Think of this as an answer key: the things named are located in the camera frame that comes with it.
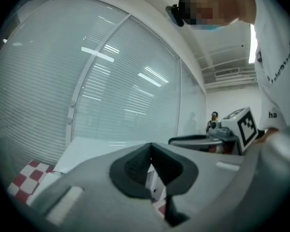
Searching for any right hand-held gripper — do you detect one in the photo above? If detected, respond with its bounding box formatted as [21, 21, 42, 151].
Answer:
[168, 106, 260, 156]

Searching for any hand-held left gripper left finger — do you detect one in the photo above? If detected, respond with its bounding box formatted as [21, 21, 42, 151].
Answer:
[29, 142, 171, 232]

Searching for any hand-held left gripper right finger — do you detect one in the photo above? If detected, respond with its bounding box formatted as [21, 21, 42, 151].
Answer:
[150, 126, 290, 232]

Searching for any person's right forearm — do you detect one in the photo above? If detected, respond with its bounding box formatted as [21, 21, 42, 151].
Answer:
[253, 128, 280, 145]

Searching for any red white checkered tablecloth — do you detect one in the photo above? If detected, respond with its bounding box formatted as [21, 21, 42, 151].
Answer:
[6, 160, 55, 204]

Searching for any ceiling air vent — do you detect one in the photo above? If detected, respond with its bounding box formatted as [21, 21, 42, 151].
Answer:
[214, 67, 240, 77]

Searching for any glass partition with blinds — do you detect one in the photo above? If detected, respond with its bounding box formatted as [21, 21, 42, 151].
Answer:
[0, 0, 207, 169]

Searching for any blue face mask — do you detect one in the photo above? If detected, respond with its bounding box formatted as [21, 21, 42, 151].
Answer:
[190, 24, 226, 32]

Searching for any long ceiling light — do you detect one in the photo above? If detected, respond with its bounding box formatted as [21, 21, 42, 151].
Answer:
[248, 24, 256, 64]

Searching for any person's white t-shirt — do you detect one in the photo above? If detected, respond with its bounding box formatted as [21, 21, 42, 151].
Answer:
[245, 0, 290, 131]

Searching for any black head-mounted camera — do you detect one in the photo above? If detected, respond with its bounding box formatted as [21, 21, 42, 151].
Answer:
[165, 0, 188, 28]

